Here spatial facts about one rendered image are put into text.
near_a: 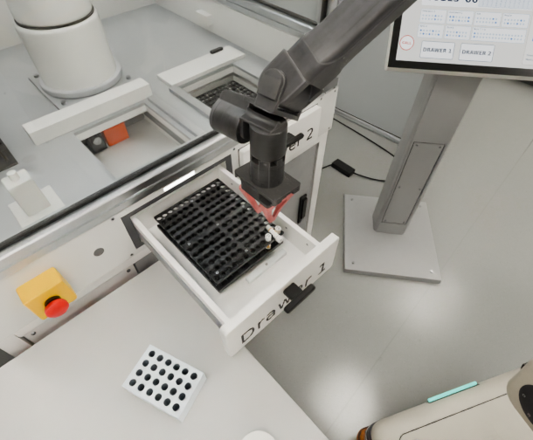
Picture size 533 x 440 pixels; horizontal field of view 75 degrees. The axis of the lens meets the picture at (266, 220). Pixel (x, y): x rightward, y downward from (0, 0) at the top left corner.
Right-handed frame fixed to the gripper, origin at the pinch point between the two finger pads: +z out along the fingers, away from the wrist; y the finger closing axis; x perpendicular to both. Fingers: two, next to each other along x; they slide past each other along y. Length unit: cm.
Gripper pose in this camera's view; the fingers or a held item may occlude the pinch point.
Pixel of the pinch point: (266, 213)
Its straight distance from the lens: 66.1
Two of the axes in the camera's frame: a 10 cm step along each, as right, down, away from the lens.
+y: 6.8, 5.6, -4.8
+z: -0.2, 6.7, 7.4
